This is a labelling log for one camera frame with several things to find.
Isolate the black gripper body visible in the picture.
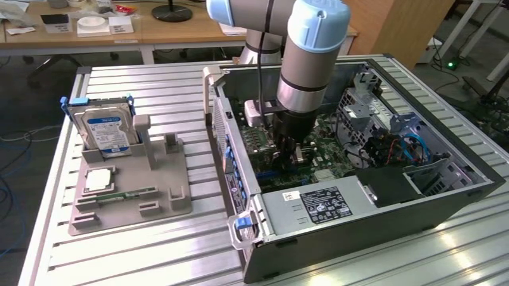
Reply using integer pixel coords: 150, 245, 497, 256
273, 109, 318, 147

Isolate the graphics card with metal bracket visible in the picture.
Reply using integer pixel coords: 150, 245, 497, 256
254, 142, 310, 176

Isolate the green motherboard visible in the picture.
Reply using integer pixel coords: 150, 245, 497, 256
230, 98, 358, 193

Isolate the silver chipset heatsink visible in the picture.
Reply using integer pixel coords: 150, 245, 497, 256
316, 169, 340, 183

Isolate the perforated metal drive cage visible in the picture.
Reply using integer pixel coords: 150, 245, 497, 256
336, 86, 399, 151

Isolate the grey power supply unit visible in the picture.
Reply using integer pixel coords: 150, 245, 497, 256
261, 175, 377, 236

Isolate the open black PC case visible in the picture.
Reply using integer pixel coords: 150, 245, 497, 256
202, 58, 507, 284

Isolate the stack of white papers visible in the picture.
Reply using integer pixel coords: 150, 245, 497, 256
217, 21, 249, 37

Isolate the metal disk bay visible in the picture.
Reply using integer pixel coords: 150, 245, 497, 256
404, 157, 477, 197

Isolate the wooden cabinet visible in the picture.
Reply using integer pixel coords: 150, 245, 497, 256
349, 0, 457, 68

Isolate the wooden desk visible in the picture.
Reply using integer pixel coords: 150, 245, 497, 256
0, 0, 358, 65

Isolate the green RAM stick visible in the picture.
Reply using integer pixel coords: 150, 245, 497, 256
94, 187, 155, 206

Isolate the grey plastic parts rack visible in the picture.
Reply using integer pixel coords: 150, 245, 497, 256
69, 114, 195, 237

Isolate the hard disk in blue caddy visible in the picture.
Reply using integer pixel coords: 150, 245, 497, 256
58, 93, 135, 158

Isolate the silver CPU chip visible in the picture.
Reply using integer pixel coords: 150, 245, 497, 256
83, 170, 114, 191

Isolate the black round lamp base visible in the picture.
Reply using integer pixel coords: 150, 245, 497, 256
151, 0, 194, 23

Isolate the plain white box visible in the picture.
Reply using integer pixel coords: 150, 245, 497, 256
107, 16, 135, 35

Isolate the white box with round insert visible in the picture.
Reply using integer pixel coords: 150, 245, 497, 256
77, 17, 113, 38

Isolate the black chair base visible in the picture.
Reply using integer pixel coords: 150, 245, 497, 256
22, 50, 121, 89

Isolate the white box with black lid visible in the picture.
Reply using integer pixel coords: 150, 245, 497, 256
39, 14, 75, 35

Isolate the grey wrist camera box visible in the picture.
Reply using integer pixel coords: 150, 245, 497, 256
244, 100, 281, 128

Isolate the thin arm cable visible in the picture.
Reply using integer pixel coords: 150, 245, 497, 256
256, 0, 277, 132

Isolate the blue wire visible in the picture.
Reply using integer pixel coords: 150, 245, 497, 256
400, 133, 433, 163

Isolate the white table frame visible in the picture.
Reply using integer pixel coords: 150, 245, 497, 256
433, 0, 509, 82

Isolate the blue floor cable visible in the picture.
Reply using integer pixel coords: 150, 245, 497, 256
0, 130, 36, 260

